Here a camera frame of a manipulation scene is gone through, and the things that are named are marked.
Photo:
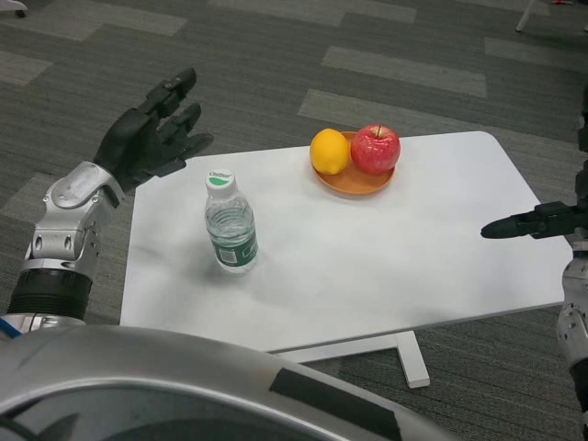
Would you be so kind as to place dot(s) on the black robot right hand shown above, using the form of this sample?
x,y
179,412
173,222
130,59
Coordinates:
x,y
546,220

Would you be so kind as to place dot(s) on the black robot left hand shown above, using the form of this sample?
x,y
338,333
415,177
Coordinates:
x,y
133,147

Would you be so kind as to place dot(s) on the clear water bottle green label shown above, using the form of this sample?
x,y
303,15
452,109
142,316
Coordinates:
x,y
229,220

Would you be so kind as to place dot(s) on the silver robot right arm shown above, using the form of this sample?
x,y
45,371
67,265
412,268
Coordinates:
x,y
576,321

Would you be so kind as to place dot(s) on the red apple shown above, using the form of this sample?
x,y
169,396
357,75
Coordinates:
x,y
376,149

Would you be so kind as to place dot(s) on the white wheeled base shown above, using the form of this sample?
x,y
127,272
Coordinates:
x,y
9,4

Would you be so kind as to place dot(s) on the white table base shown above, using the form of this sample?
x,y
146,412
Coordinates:
x,y
415,363

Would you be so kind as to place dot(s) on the yellow lemon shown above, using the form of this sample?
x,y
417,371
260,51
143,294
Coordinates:
x,y
328,151

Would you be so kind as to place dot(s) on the orange round plate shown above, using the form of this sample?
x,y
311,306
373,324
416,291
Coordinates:
x,y
353,186

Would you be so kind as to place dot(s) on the silver robot chest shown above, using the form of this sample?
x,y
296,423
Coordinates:
x,y
138,367

